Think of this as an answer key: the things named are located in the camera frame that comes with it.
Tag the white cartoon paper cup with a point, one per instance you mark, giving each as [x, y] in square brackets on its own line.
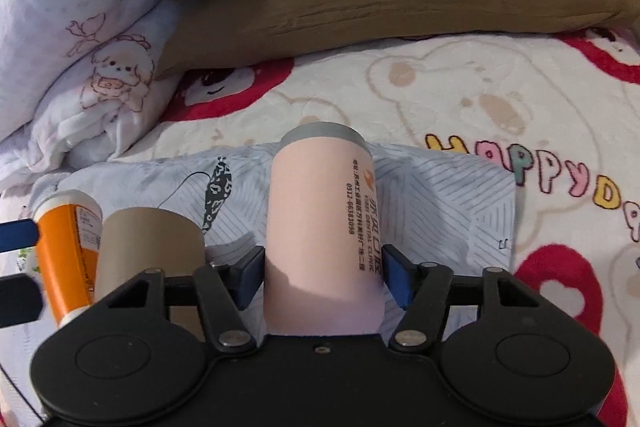
[27, 262]

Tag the light blue striped cloth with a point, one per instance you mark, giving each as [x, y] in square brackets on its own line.
[456, 210]

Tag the brown paper cup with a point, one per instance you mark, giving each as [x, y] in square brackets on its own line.
[136, 239]

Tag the orange white paper cup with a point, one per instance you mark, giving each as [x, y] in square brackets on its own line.
[70, 229]

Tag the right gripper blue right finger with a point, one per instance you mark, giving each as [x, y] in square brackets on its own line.
[422, 292]

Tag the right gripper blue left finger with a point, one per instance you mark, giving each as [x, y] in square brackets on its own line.
[224, 291]

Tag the pink cup grey rim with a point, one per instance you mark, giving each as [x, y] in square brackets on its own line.
[324, 270]

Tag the brown pillow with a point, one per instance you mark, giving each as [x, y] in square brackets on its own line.
[237, 33]

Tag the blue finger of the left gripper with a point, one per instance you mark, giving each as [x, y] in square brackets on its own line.
[20, 300]
[16, 235]

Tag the lower lilac folded quilt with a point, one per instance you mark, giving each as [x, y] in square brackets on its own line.
[99, 107]

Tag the cartoon bear bed sheet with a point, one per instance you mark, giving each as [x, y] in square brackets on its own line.
[560, 114]

